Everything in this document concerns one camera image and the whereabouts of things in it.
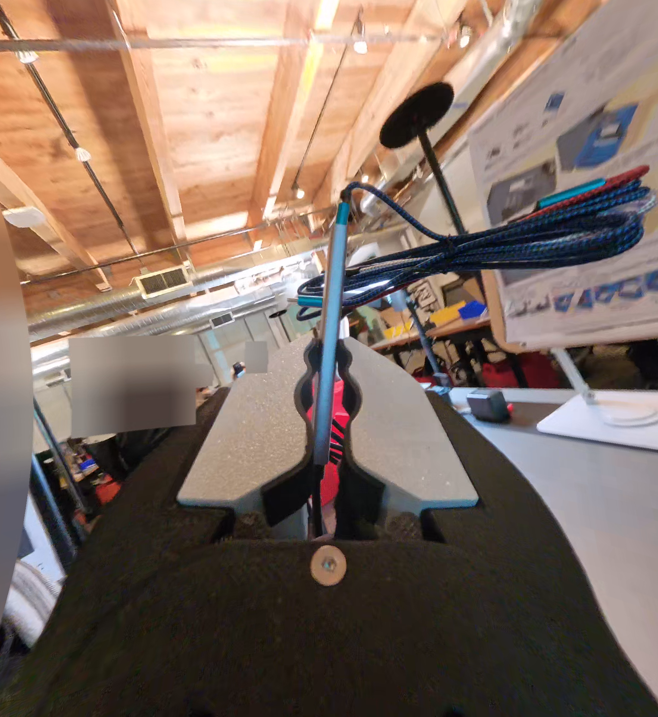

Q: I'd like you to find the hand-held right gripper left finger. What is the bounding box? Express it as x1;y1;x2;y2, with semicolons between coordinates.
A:
177;335;316;526

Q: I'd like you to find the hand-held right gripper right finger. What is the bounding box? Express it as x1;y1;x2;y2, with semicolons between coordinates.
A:
337;338;480;528

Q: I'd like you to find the blue braided multi-plug cable bundle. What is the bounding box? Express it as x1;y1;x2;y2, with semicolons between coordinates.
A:
289;165;658;325

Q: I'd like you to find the dark grey power box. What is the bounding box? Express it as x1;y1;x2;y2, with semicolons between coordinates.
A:
466;389;512;422

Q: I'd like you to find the wooden workbench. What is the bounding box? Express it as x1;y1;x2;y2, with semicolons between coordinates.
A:
371;315;493;353

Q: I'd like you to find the white ceiling vent grille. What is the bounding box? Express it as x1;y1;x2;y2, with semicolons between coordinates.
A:
134;267;193;299

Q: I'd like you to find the instruction poster on stand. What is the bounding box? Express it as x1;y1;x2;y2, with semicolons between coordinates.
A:
468;0;658;454

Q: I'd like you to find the silver ventilation duct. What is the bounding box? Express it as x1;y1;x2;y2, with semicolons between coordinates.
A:
26;263;321;342

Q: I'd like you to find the black stanchion post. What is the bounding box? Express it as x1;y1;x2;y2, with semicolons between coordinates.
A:
379;82;467;236

